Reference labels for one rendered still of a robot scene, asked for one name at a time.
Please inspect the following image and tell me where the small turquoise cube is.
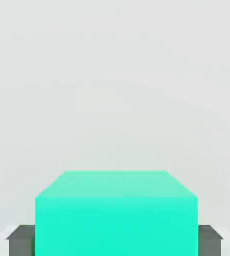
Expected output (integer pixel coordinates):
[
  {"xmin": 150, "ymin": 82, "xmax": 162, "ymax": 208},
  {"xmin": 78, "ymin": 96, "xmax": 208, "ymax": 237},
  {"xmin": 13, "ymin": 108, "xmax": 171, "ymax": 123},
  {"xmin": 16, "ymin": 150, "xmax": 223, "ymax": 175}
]
[{"xmin": 35, "ymin": 170, "xmax": 199, "ymax": 256}]

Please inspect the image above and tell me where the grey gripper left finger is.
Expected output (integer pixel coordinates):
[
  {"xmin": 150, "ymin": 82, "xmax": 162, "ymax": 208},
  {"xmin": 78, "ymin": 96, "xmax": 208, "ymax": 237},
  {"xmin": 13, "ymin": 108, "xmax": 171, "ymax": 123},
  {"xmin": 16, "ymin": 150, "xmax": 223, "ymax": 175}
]
[{"xmin": 0, "ymin": 224, "xmax": 36, "ymax": 256}]

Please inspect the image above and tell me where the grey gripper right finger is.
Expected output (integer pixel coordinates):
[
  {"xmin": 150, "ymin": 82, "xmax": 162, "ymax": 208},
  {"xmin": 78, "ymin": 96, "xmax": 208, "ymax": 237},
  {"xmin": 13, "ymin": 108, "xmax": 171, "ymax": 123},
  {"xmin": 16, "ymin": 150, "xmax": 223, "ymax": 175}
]
[{"xmin": 198, "ymin": 224, "xmax": 230, "ymax": 256}]

